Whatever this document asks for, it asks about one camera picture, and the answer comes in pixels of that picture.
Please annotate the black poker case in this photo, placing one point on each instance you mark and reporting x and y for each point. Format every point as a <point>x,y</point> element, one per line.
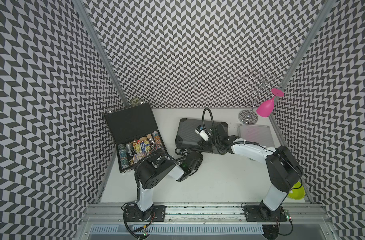
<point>131,124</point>
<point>187,139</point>

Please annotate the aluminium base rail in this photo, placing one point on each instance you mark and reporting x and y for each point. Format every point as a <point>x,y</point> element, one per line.
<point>208,213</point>

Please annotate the yellow-green plastic ball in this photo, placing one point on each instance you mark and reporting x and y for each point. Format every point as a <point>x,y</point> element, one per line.
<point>297,192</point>

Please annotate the silver aluminium poker case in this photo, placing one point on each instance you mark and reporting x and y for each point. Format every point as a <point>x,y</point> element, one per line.
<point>256,133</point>

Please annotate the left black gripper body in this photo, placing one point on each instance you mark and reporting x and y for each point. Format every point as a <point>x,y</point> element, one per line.
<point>197,165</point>

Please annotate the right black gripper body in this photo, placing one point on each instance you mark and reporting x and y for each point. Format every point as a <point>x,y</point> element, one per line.
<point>212,142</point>

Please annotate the pink plastic wine glass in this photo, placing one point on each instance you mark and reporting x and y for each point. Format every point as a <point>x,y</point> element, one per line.
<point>266,108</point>

